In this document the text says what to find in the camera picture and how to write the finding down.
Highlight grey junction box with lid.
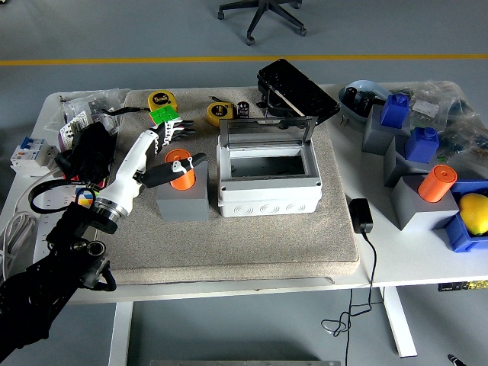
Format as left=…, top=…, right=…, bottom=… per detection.
left=216, top=116, right=323, bottom=218

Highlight light blue bowl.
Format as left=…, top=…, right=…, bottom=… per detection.
left=338, top=79, right=392, bottom=125

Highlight blue white circuit breaker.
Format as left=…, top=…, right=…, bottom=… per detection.
left=9, top=136, right=58, bottom=178

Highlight white cable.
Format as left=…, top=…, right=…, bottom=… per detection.
left=0, top=171, right=58, bottom=279

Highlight white power strip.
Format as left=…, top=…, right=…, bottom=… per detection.
left=32, top=178, right=98, bottom=264

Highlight colourful puzzle cube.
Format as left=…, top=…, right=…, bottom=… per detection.
left=148, top=108, right=180, bottom=127
left=75, top=186, right=96, bottom=207

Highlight white table leg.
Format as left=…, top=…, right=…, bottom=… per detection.
left=108, top=303, right=134, bottom=366
left=379, top=286, right=417, bottom=358

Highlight black tape measure strap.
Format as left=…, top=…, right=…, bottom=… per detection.
left=101, top=106, right=150, bottom=117

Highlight orange cylinder battery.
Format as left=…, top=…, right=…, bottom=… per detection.
left=164, top=149, right=196, bottom=191
left=417, top=164, right=458, bottom=203

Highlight clear bags of parts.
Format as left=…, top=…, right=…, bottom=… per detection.
left=388, top=79, right=488, bottom=180

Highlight yellow tape measure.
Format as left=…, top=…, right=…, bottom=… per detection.
left=147, top=90, right=179, bottom=114
left=206, top=101, right=234, bottom=127

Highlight black adapter cord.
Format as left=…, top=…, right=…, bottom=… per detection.
left=321, top=230, right=378, bottom=366

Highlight blue bottle-shaped block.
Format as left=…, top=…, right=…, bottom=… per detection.
left=379, top=94, right=411, bottom=129
left=404, top=127, right=440, bottom=163

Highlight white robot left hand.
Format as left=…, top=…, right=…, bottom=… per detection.
left=97, top=119, right=207, bottom=209

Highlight black table control panel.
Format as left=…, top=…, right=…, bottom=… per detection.
left=437, top=281, right=488, bottom=293

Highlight grey-brown mat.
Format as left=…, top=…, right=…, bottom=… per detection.
left=102, top=87, right=361, bottom=286

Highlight black power adapter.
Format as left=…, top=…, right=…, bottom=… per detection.
left=348, top=197, right=374, bottom=234

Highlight black office chair base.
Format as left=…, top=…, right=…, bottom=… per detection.
left=217, top=0, right=308, bottom=47

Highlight grey holder block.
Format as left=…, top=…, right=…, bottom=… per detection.
left=156, top=159, right=210, bottom=222
left=361, top=104, right=413, bottom=156
left=389, top=174, right=461, bottom=231
left=383, top=135, right=439, bottom=188

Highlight blue plastic bin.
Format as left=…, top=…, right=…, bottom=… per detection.
left=443, top=179, right=488, bottom=253

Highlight white purple relay module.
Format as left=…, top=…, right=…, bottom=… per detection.
left=56, top=110, right=92, bottom=152

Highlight yellow lemon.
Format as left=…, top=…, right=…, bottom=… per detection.
left=457, top=193, right=488, bottom=236

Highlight clear plastic bag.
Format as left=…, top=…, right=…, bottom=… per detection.
left=43, top=88, right=130, bottom=153

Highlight black cloth bundle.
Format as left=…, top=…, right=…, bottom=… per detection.
left=54, top=121, right=117, bottom=184

